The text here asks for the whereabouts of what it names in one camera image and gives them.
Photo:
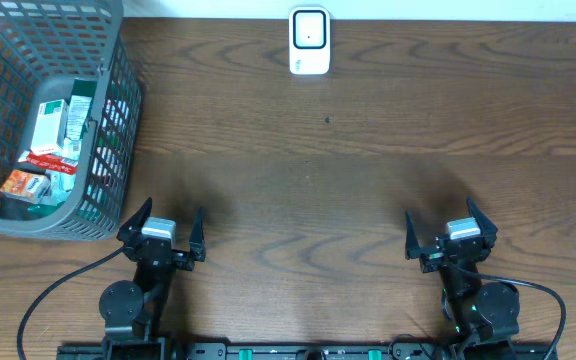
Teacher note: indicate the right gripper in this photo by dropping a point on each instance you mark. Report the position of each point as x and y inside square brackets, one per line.
[431, 260]

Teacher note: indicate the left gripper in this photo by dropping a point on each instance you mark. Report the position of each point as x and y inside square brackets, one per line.
[145, 239]

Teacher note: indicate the red stick sachet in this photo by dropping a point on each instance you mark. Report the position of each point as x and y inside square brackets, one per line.
[50, 162]

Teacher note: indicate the orange small box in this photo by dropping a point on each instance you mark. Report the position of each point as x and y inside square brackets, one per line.
[25, 186]

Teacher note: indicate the teal snack packet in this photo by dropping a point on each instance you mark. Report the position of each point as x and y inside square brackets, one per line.
[62, 184]

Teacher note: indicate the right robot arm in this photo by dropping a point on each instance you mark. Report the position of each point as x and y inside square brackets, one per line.
[483, 313]

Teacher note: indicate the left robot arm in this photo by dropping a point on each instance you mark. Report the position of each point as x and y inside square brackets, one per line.
[132, 309]

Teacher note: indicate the white green box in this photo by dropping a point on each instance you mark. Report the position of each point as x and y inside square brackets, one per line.
[50, 127]

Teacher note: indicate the large green flat box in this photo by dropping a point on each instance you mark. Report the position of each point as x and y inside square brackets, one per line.
[82, 95]

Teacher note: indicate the grey plastic mesh basket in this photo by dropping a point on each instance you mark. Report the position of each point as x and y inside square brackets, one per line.
[45, 47]

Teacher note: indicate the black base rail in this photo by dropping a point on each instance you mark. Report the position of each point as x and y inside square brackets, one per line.
[406, 350]

